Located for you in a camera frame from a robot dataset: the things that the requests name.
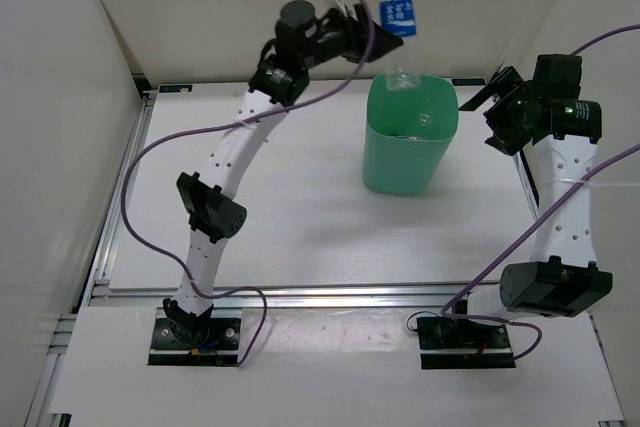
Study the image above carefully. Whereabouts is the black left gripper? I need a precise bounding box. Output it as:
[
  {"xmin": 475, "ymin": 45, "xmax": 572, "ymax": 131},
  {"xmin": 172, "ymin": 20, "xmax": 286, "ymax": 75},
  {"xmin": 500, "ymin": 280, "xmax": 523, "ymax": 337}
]
[{"xmin": 298, "ymin": 2, "xmax": 401, "ymax": 70}]

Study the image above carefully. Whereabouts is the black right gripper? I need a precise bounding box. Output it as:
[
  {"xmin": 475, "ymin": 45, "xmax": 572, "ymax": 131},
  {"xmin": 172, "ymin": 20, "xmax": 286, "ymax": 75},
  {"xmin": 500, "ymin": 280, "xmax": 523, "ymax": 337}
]
[{"xmin": 459, "ymin": 66, "xmax": 540, "ymax": 156}]

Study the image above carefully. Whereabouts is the blue label clear bottle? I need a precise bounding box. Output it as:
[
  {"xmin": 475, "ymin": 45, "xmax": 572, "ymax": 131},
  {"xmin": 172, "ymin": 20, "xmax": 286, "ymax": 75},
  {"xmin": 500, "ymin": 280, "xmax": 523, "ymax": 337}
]
[{"xmin": 379, "ymin": 0, "xmax": 421, "ymax": 91}]

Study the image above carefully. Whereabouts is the white orange label clear bottle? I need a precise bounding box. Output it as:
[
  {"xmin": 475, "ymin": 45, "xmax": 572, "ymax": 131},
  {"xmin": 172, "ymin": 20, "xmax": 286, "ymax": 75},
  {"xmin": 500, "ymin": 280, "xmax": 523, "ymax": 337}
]
[{"xmin": 387, "ymin": 135, "xmax": 422, "ymax": 141}]

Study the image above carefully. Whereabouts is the clear plastic bottle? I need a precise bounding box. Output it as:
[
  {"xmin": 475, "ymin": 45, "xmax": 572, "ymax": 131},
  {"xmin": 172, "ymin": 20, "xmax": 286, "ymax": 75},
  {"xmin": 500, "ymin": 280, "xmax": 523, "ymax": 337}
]
[{"xmin": 409, "ymin": 108, "xmax": 444, "ymax": 138}]

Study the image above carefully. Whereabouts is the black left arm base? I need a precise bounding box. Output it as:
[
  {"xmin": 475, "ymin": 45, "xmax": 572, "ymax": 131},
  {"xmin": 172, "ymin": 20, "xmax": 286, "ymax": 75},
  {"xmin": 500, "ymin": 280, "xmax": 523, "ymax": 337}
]
[{"xmin": 147, "ymin": 298, "xmax": 242, "ymax": 367}]

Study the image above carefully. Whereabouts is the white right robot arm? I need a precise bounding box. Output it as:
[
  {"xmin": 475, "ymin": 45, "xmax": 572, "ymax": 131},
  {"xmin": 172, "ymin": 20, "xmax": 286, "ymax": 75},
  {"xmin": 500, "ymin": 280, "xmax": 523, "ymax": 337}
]
[{"xmin": 449, "ymin": 54, "xmax": 613, "ymax": 347}]

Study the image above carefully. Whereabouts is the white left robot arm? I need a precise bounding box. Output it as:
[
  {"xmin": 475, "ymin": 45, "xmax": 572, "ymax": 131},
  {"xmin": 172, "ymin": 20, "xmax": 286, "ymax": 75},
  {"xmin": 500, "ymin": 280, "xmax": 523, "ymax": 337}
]
[{"xmin": 163, "ymin": 0, "xmax": 403, "ymax": 347}]

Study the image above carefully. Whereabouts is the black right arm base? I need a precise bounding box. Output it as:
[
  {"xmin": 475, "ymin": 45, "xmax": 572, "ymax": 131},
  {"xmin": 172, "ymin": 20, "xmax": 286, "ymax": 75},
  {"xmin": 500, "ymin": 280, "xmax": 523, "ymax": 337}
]
[{"xmin": 406, "ymin": 311, "xmax": 515, "ymax": 370}]

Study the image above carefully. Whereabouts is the green plastic bin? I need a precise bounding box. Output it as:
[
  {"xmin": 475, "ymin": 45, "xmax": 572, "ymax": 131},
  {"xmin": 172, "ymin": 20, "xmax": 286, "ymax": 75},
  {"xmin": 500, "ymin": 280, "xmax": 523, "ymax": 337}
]
[{"xmin": 362, "ymin": 75, "xmax": 459, "ymax": 196}]

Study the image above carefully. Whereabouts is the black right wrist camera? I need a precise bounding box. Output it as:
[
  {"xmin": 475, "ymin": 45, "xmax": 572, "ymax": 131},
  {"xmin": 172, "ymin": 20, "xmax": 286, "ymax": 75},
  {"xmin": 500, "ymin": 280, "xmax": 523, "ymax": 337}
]
[{"xmin": 532, "ymin": 54, "xmax": 582, "ymax": 100}]

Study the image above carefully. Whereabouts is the aluminium right table rail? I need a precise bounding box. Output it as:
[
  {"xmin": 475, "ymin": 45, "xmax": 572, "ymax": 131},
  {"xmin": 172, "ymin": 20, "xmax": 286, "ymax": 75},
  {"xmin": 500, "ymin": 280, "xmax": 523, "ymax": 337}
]
[{"xmin": 487, "ymin": 84, "xmax": 546, "ymax": 218}]

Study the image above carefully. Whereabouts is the aluminium table rail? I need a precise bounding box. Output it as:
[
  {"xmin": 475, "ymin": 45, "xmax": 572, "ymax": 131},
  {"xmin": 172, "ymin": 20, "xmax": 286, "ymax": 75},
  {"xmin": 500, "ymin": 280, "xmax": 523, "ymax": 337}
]
[
  {"xmin": 487, "ymin": 84, "xmax": 546, "ymax": 218},
  {"xmin": 92, "ymin": 91, "xmax": 156, "ymax": 288},
  {"xmin": 82, "ymin": 282, "xmax": 463, "ymax": 309}
]

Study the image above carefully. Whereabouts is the aluminium front table rail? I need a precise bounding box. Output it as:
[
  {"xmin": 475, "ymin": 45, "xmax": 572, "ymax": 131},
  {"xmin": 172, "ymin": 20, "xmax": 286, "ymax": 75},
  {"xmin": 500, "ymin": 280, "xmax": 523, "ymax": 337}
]
[{"xmin": 82, "ymin": 282, "xmax": 463, "ymax": 309}]

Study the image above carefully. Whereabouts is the aluminium left table rail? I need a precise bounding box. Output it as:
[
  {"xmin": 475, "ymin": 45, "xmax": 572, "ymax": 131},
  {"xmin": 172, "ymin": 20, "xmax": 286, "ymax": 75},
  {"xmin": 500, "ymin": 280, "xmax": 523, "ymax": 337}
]
[{"xmin": 92, "ymin": 91, "xmax": 156, "ymax": 288}]

